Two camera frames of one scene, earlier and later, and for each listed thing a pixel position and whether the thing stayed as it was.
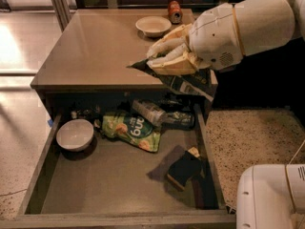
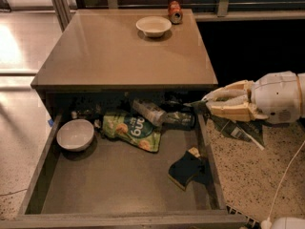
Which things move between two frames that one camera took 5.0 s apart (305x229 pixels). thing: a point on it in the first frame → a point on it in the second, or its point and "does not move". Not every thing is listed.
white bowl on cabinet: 153,26 does not move
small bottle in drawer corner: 73,114 does not move
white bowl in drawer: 74,135 does not move
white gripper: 213,35 → 274,95
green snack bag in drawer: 130,126 does not move
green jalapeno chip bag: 198,82 → 250,131
